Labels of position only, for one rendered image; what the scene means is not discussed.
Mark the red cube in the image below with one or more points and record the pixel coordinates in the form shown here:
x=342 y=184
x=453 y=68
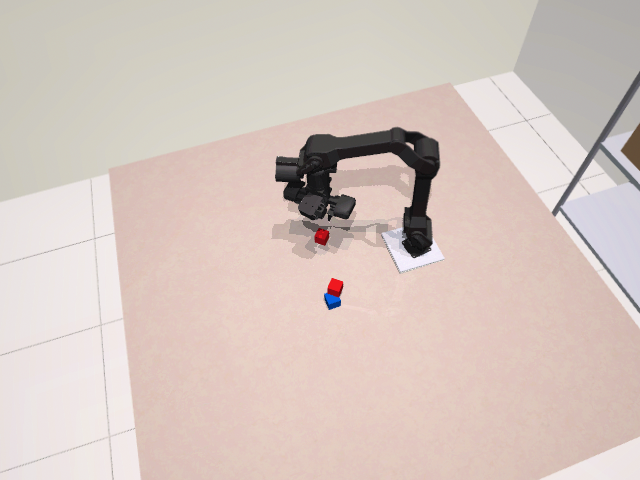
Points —
x=321 y=236
x=335 y=287

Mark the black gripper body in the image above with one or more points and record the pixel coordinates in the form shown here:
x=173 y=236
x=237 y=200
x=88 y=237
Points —
x=341 y=205

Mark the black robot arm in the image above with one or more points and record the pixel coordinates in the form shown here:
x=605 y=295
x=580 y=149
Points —
x=319 y=157

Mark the blue cube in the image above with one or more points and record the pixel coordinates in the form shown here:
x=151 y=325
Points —
x=332 y=301

